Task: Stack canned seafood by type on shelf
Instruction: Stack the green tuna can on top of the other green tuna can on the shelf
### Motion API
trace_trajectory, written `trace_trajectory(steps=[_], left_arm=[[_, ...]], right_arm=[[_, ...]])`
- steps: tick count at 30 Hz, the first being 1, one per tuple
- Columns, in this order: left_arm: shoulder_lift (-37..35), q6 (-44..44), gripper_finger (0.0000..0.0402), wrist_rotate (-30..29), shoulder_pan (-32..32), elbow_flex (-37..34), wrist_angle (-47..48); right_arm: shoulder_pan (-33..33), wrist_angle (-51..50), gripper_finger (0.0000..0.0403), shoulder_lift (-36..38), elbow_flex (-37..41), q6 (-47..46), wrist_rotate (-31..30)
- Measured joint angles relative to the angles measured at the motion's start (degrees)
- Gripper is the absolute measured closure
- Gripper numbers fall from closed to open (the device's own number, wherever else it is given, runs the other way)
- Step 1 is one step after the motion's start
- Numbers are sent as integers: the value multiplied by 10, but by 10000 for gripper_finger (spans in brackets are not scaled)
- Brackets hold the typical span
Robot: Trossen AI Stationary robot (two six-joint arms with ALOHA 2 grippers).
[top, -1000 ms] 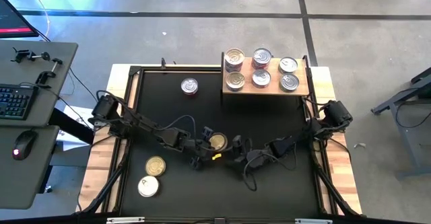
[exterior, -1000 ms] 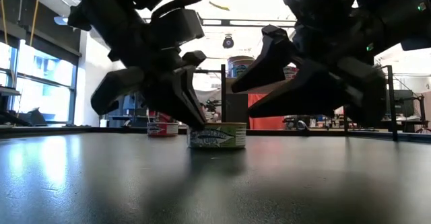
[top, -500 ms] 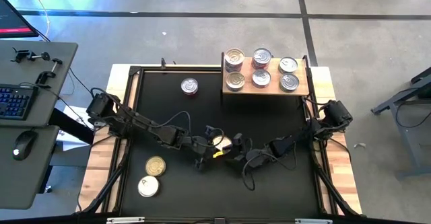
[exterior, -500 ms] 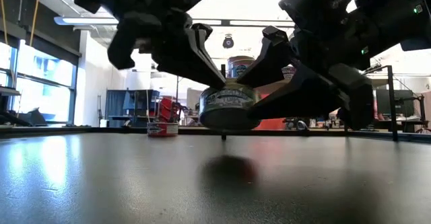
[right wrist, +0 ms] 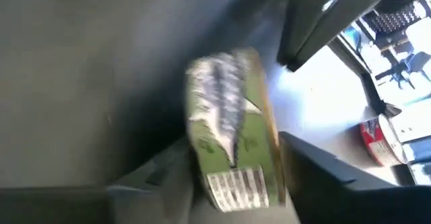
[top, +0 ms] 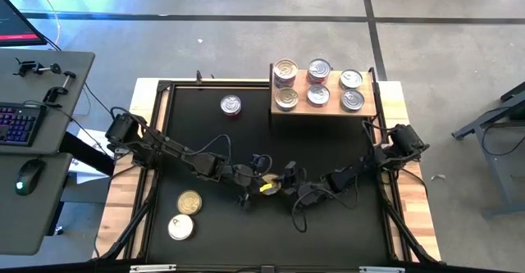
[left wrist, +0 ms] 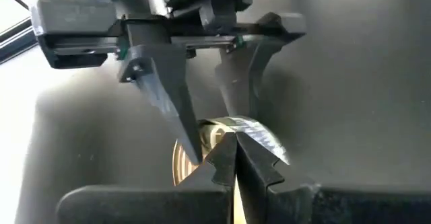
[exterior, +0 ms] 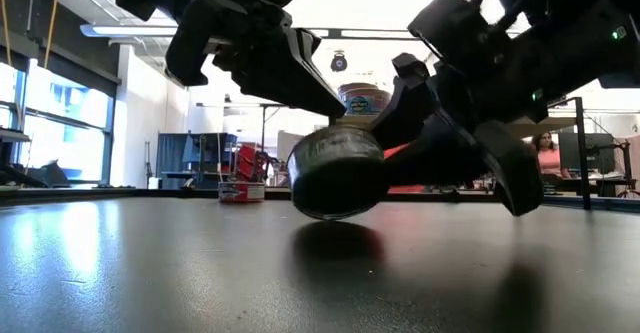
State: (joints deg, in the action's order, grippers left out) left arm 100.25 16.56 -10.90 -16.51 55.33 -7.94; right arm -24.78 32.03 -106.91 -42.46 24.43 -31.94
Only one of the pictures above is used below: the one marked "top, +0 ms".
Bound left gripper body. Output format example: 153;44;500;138
225;154;267;212

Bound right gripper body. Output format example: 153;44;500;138
282;161;327;207

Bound tin can white green label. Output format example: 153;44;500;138
261;173;283;197
340;89;366;113
176;189;203;216
339;68;364;91

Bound wooden shelf black posts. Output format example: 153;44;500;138
268;62;389;122

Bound black table mat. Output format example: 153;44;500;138
146;84;391;266

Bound black desk base bar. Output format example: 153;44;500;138
58;130;117;177

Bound dark grey metal table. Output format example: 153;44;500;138
450;80;525;219

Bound black desk foot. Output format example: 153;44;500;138
46;198;69;238

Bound grey desk top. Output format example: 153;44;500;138
0;48;96;156
0;152;74;257

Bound black desk clamp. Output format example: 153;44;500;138
43;71;77;104
13;57;62;77

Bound black computer mouse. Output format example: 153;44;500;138
14;158;47;196

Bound black backlit keyboard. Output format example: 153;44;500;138
0;102;48;148

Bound black computer monitor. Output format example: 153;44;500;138
0;0;48;48

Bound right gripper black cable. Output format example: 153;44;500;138
290;189;313;234

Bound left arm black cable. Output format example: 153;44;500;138
180;133;234;167

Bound black aluminium frame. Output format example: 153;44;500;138
90;68;443;266

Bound silver metal bracket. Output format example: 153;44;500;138
129;264;177;273
358;266;406;273

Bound black cable loop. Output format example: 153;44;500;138
480;121;525;157

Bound thin pale floor cable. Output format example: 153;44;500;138
29;0;62;48

